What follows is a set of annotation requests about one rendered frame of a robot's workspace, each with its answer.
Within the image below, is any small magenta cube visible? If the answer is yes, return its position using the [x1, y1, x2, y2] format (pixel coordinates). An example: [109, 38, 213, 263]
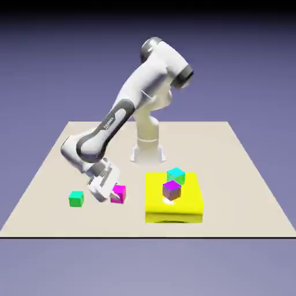
[110, 184, 127, 205]

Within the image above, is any large yellow box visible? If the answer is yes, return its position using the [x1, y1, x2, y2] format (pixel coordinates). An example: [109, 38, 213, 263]
[145, 172, 204, 224]

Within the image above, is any small purple cube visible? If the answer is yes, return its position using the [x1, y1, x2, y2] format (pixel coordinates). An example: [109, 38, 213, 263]
[162, 180, 182, 201]

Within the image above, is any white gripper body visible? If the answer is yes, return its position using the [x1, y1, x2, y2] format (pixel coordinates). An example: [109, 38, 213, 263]
[87, 165, 121, 203]

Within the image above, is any small green cube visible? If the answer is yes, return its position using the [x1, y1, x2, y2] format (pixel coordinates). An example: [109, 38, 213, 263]
[68, 190, 84, 208]

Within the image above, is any small cyan cube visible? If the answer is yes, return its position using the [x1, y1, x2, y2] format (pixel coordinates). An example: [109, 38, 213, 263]
[166, 167, 186, 186]

